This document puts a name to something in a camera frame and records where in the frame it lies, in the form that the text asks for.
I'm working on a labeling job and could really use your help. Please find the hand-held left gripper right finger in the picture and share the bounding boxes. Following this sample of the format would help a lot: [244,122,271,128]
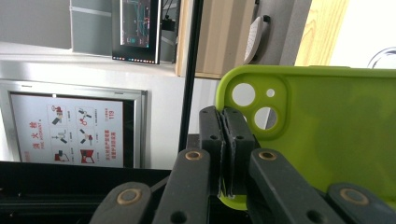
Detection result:
[221,106,262,199]

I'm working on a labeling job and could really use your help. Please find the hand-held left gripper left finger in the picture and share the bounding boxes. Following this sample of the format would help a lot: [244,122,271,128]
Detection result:
[199,105,226,198]

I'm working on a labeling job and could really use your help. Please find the green phone case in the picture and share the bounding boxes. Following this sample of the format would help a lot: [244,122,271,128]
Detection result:
[215,64,396,211]

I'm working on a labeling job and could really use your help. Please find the wooden desk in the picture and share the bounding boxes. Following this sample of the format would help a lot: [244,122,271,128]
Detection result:
[175,0,260,79]

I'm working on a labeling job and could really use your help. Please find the computer monitor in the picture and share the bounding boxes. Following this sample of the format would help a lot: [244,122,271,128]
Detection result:
[111,0,163,65]

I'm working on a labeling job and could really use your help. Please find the wooden table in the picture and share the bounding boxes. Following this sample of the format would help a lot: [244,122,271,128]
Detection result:
[294,0,352,67]

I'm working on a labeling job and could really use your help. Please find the framed fire safety poster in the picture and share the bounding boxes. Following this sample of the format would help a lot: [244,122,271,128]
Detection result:
[0,78,149,170]

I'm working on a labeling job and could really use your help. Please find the grey shelf unit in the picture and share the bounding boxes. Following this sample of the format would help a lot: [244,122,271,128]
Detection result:
[69,0,114,58]

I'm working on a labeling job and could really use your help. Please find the black frame strut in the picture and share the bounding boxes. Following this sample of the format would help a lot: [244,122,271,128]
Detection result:
[0,161,176,224]

